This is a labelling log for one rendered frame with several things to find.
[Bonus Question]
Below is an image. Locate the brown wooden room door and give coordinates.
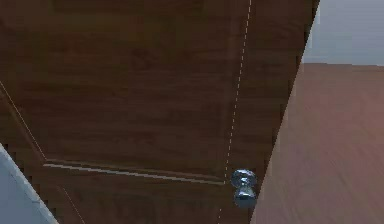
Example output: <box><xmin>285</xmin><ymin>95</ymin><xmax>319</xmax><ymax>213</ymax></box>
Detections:
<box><xmin>0</xmin><ymin>0</ymin><xmax>322</xmax><ymax>224</ymax></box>

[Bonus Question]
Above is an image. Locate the silver round door knob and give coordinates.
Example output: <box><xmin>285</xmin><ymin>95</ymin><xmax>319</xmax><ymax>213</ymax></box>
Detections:
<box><xmin>230</xmin><ymin>168</ymin><xmax>258</xmax><ymax>209</ymax></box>

